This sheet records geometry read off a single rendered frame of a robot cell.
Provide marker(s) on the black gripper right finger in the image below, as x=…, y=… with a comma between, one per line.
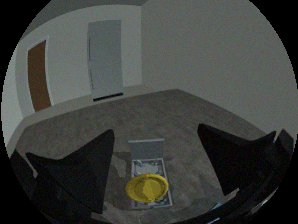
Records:
x=232, y=157

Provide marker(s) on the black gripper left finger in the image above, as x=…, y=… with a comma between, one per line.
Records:
x=82, y=174

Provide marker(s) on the yellow plate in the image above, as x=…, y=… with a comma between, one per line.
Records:
x=147, y=188

